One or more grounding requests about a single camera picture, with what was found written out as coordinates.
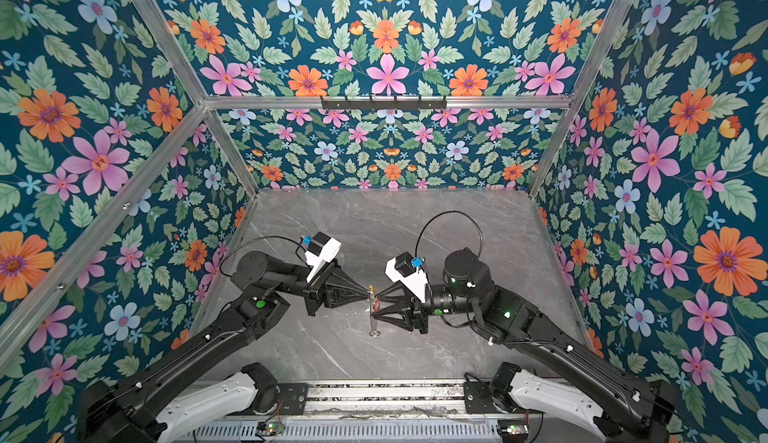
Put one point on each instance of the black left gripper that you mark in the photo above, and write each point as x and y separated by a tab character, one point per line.
321	291

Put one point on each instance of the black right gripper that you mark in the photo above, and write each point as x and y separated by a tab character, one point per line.
418	316

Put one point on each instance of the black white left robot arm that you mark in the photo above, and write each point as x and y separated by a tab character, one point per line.
155	405

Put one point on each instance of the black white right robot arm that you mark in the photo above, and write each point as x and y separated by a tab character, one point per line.
610	403

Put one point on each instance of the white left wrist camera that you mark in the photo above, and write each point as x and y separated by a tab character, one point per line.
320	250

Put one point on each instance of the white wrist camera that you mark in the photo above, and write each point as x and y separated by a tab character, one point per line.
409	271
320	250

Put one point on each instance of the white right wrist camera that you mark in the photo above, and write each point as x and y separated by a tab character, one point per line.
409	271

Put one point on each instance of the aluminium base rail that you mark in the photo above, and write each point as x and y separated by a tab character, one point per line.
384	398

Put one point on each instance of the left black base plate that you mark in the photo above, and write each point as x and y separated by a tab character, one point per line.
283	398

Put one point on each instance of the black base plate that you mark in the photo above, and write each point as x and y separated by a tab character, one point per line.
481	398
283	398

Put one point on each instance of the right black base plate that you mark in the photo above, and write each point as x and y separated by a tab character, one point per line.
481	398

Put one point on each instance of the white vented cable duct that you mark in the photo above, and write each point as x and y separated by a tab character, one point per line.
348	431

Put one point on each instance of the black hook rail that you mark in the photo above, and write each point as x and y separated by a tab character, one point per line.
371	103

